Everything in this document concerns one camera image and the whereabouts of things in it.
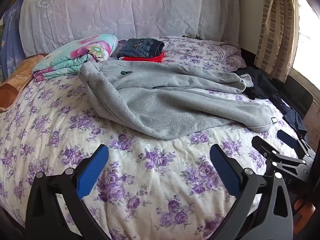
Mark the black garment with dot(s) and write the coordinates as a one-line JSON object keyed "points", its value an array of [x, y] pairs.
{"points": [[257, 82]]}

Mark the orange brown blanket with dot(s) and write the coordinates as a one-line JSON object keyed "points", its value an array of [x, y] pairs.
{"points": [[17, 80]]}

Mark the blue patterned cloth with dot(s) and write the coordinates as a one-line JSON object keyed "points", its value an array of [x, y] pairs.
{"points": [[11, 37]]}

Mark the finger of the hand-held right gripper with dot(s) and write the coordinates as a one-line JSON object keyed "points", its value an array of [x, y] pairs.
{"points": [[287, 137], [262, 146]]}

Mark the purple floral bed sheet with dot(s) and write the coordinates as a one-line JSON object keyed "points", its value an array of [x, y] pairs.
{"points": [[150, 180]]}

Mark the folded blue jeans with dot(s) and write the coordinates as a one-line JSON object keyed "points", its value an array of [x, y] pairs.
{"points": [[141, 46]]}

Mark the folded floral quilt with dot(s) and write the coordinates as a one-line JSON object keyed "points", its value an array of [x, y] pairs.
{"points": [[75, 55]]}

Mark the dark blue garment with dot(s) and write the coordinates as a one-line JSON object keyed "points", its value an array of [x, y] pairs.
{"points": [[292, 115]]}

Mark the folded red garment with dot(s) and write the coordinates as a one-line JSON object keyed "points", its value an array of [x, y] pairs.
{"points": [[145, 58]]}

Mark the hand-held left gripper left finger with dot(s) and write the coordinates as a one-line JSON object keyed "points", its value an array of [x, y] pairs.
{"points": [[91, 170]]}

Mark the white lace headboard cover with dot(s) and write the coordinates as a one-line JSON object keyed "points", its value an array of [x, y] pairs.
{"points": [[125, 7]]}

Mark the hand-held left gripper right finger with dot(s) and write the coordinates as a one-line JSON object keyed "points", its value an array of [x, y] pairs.
{"points": [[225, 170]]}

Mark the bright window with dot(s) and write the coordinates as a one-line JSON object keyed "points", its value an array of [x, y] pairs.
{"points": [[308, 35]]}

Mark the beige brick-pattern curtain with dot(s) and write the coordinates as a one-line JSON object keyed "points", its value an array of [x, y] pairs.
{"points": [[277, 30]]}

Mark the black chair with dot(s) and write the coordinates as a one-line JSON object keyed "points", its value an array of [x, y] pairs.
{"points": [[300, 93]]}

